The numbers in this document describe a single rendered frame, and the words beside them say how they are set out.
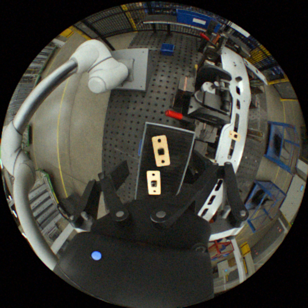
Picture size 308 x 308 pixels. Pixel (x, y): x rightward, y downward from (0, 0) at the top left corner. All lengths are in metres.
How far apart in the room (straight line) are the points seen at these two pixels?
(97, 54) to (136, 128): 0.60
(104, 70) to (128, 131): 0.49
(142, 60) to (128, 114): 0.41
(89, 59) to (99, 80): 0.14
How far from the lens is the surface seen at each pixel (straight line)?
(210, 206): 0.69
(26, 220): 0.26
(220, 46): 0.63
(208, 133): 0.41
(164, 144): 0.29
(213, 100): 0.34
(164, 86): 0.81
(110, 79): 0.53
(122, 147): 0.84
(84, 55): 0.55
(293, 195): 8.24
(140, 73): 0.72
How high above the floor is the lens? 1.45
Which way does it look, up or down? 74 degrees down
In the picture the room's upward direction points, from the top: 159 degrees counter-clockwise
